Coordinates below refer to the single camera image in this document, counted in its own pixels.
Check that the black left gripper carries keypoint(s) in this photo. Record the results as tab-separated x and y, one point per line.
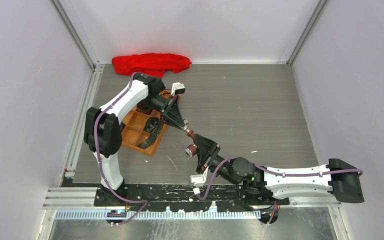
171	113

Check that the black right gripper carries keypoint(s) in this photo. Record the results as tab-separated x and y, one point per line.
207	150

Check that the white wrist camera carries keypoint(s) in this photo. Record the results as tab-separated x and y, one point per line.
198	180
178	88

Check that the orange compartment tray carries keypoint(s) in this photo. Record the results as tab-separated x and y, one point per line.
133	131

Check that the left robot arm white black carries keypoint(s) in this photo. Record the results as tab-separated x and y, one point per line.
103	126

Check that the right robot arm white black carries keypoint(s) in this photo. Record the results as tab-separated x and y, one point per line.
337	178

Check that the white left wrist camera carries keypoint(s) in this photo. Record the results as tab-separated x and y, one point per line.
178	88

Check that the red cloth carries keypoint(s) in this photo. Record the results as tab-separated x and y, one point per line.
154	64

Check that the aluminium slotted rail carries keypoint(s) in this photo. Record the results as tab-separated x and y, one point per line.
118	214

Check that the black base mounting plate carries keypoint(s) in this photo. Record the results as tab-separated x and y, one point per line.
176	197

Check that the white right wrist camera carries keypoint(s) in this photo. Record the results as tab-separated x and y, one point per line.
198	180

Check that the unrolled green camouflage tie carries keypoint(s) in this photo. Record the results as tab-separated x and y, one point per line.
154	127

